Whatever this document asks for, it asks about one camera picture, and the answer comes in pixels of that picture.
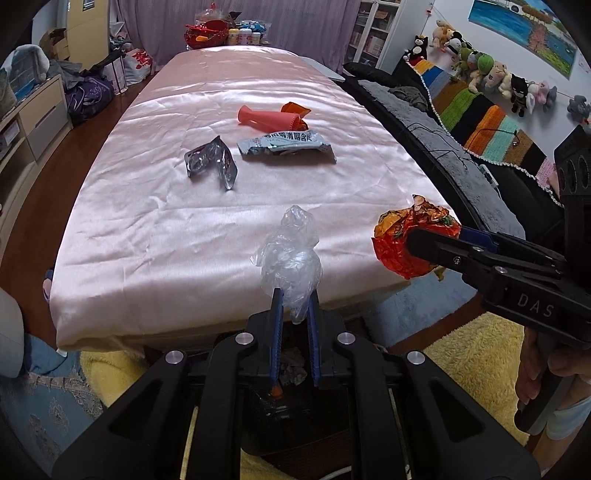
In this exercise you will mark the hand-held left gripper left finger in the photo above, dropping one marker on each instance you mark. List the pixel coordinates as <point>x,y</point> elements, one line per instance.
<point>277,332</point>

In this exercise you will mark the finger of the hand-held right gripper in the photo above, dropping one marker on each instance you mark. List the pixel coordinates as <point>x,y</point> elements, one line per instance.
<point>508,249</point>
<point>443,251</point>

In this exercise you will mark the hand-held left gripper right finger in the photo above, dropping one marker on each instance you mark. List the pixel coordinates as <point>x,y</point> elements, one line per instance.
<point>314,337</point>

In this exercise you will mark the red orange foil wrapper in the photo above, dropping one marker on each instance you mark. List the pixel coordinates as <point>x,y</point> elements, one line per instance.
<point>397,240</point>

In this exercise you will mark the clear plastic bag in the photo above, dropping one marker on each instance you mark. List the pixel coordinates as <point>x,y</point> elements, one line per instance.
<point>293,263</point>

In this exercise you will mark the black waste bin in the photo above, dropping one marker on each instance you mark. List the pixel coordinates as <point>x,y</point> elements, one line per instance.
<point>295,429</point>

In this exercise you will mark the person's right hand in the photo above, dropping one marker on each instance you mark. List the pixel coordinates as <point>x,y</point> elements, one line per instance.
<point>570,364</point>

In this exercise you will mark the crumpled grey paper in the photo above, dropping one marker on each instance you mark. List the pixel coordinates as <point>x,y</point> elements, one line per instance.
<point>293,369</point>

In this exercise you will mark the black sofa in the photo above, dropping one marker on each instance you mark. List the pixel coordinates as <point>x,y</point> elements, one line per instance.
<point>521,203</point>

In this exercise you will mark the orange cap bottle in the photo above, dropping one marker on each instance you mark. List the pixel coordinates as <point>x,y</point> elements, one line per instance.
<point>276,394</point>

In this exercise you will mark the white power strip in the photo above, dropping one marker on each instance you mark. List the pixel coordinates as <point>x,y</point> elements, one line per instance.
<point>488,174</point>

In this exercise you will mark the grey fur throw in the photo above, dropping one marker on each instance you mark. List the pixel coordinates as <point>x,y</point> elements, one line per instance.
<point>443,161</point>

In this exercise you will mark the yellow fluffy rug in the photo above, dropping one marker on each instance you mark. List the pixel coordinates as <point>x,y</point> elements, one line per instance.
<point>461,364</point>

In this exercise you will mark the light blue shorts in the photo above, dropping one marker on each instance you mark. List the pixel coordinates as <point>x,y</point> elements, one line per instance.
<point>565,420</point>

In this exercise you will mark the striped crochet blanket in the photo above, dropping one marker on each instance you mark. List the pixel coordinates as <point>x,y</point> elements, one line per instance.
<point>480,115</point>

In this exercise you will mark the pink satin table cloth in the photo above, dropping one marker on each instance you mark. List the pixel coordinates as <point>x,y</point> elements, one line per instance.
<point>184,207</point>

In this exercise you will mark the dark olive cloth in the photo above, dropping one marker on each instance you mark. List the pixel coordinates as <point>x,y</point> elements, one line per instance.
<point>408,96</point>

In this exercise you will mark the row of plush toys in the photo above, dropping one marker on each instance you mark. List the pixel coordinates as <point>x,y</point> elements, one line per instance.
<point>489,69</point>

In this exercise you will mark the silver blister pack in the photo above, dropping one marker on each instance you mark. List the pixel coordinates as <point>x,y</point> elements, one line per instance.
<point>207,159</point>

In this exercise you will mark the grey white snack packet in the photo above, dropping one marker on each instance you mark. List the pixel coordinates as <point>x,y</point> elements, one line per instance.
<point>286,145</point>

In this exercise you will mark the black cushion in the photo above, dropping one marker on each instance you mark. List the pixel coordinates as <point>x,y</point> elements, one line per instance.
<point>367,70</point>

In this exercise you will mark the black cat plush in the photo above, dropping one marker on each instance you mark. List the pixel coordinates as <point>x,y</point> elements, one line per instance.
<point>418,48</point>

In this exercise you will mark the orange translucent wrapper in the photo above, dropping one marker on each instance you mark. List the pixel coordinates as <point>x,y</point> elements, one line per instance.
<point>295,110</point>

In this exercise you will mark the white folding table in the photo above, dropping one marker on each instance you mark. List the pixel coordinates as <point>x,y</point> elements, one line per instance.
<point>332,71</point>

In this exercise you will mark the red silicone sleeve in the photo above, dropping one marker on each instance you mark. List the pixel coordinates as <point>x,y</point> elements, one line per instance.
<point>268,117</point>

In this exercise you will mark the white glass door bookshelf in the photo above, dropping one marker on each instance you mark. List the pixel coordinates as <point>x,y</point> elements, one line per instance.
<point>374,32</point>

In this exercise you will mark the blue denim clothing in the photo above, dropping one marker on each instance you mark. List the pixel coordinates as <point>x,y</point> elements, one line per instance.
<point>44,357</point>

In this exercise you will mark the white round bin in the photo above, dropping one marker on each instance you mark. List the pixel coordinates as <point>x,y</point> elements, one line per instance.
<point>10,332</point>

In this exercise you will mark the purple curtain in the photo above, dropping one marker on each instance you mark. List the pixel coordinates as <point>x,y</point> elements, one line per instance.
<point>300,18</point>

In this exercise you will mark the clear storage box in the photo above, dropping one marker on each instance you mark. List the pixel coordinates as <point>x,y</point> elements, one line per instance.
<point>256,26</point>

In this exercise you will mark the yellow cap bottle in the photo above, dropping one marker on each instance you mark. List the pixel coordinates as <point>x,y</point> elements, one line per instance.
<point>233,37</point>

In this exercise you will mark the purple bag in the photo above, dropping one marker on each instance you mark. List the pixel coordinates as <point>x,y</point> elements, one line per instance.
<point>90,99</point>

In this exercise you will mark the white red shopping bag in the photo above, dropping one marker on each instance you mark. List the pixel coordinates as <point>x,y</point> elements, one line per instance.
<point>138,67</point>

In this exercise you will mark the red plastic basket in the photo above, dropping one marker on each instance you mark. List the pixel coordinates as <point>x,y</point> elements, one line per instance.
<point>207,34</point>

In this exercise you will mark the beige television cabinet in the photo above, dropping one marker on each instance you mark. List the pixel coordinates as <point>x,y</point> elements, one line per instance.
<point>32,134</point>

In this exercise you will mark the grey cloth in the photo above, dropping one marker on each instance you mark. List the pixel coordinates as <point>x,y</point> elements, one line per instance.
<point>39,62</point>

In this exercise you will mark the yellow standing air conditioner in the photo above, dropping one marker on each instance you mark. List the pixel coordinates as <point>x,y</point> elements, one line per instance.
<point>90,23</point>

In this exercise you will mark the cardboard box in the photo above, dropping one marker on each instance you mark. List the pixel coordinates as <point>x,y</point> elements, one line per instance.
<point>54,44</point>

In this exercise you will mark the blue bird cage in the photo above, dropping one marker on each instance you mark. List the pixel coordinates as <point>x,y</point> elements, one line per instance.
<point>21,69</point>

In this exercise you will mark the blue landscape wall painting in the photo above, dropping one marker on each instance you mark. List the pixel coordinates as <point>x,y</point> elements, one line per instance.
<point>526,32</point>

